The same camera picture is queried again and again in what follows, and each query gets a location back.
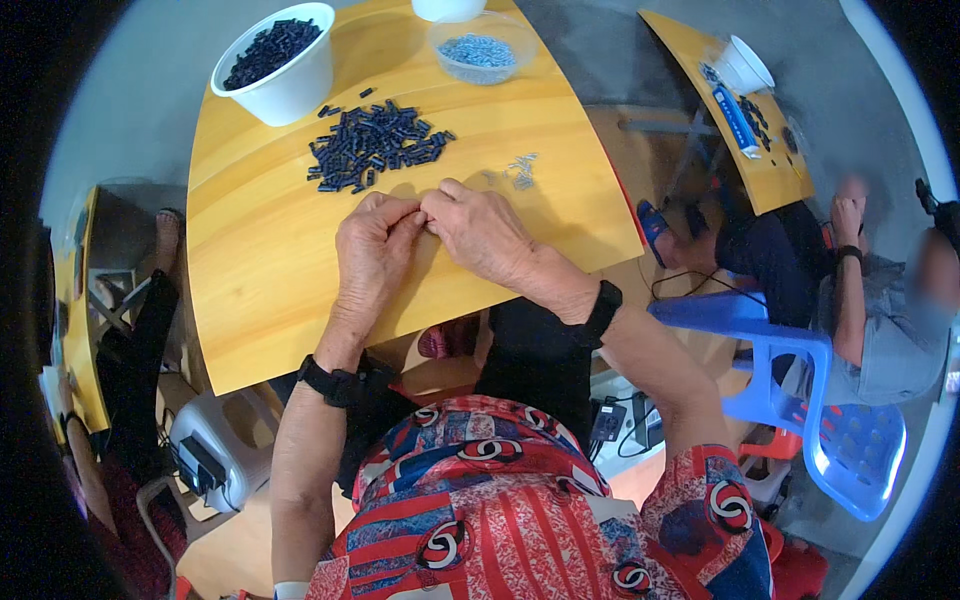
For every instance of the clear plastic bowl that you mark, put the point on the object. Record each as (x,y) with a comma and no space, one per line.
(480,71)

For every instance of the loose pile of black parts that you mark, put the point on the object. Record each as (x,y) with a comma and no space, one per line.
(375,142)

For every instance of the black wrist band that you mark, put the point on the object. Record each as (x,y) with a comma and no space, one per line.
(330,382)
(602,311)

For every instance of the heap of silver screws in bowl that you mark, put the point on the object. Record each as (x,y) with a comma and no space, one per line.
(477,52)

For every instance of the person's right hand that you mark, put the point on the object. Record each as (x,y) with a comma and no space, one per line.
(487,232)

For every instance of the yellow table with work parts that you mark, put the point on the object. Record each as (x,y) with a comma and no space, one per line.
(765,165)

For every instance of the black battery box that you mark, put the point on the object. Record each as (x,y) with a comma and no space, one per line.
(199,461)

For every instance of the black power adapter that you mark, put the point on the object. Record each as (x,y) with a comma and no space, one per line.
(609,421)

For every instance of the white cup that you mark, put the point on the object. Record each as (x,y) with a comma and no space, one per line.
(448,7)

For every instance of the small loose pile of screws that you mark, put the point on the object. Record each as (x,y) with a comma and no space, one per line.
(521,174)

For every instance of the red plastic stool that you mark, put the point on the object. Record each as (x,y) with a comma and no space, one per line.
(772,446)

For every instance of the black box with label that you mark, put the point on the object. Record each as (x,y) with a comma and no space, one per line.
(649,420)

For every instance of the white plastic stool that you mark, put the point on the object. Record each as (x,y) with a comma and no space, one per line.
(240,420)

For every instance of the white plastic bowl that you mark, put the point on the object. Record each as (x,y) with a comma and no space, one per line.
(296,86)

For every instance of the blue plastic chair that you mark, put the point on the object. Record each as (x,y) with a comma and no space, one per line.
(847,450)

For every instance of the person's left hand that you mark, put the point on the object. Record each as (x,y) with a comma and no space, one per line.
(367,255)

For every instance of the yellow wooden table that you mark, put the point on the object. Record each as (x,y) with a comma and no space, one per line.
(79,337)

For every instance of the heap of black parts in bowl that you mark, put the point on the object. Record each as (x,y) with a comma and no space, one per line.
(270,49)

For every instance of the person's body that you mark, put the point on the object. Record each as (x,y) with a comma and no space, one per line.
(525,517)

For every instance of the person's legs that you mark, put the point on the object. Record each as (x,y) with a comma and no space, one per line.
(532,360)

